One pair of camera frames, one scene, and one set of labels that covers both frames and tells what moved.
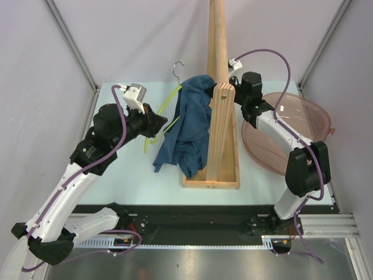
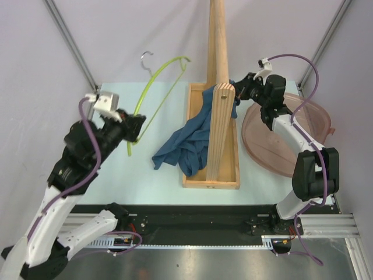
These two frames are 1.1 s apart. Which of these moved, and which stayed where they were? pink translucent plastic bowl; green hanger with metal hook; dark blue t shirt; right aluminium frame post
Moved: dark blue t shirt; green hanger with metal hook
Stayed: pink translucent plastic bowl; right aluminium frame post
